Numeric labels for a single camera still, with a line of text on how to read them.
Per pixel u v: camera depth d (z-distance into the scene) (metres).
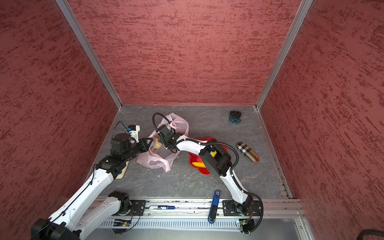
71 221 0.41
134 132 0.71
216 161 0.54
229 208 0.74
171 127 0.77
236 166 0.53
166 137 0.73
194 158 0.88
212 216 0.68
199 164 0.85
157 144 0.90
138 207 0.74
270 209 0.76
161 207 0.74
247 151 0.92
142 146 0.69
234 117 1.10
